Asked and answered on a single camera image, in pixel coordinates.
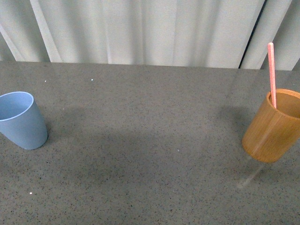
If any blue plastic cup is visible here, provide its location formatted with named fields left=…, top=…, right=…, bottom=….
left=0, top=91, right=48, bottom=150

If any white curtain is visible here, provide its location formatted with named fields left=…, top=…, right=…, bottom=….
left=0, top=0, right=300, bottom=70

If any brown bamboo chopstick holder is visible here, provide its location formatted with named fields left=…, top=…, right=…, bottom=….
left=241, top=89, right=300, bottom=163

